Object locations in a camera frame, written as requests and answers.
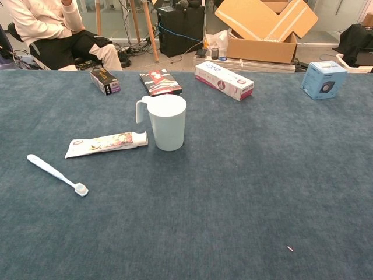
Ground white plastic bag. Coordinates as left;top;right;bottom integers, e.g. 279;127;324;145
203;29;230;58

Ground white toothpaste tube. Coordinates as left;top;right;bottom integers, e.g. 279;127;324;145
64;131;149;159

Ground small black box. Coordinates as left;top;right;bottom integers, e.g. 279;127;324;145
89;68;121;96

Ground open cardboard box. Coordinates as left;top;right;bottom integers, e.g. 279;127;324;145
214;0;319;64

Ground black swivel stool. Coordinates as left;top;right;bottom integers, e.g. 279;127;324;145
7;22;26;43

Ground wooden easel leg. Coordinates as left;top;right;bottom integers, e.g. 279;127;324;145
94;0;103;36
129;0;141;43
142;0;160;63

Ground black cloth cover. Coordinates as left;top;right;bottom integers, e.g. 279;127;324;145
337;23;373;68

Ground long white box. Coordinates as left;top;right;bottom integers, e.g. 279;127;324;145
195;61;255;102

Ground blue table cloth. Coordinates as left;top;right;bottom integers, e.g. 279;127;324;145
0;69;373;280

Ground black red illustrated box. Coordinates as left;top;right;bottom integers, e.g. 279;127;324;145
139;69;184;97

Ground white cup with handle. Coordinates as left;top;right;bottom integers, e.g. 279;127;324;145
135;93;187;152

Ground black computer tower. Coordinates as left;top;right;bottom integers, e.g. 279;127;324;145
156;5;205;58

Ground light blue speaker box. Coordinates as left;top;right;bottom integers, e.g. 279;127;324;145
300;61;348;100

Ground aluminium profile rails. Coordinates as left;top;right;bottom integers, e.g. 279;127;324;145
193;54;297;74

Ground light blue toothbrush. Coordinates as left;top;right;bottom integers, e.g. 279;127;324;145
26;154;89;197

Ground seated person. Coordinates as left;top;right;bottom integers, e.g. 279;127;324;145
5;0;123;71

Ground blue network cable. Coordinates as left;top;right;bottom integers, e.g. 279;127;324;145
158;22;205;44

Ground white plastic crate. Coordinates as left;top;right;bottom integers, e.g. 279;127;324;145
335;54;373;74

